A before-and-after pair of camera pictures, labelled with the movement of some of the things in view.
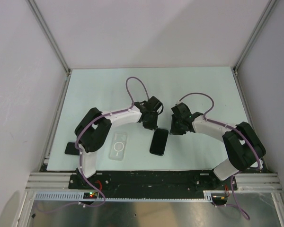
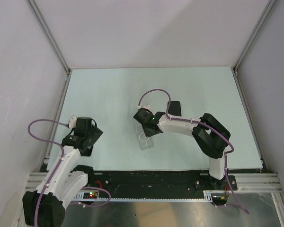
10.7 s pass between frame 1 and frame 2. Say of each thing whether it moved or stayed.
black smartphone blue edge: moved
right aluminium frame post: stayed
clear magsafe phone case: moved
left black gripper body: moved
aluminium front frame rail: stayed
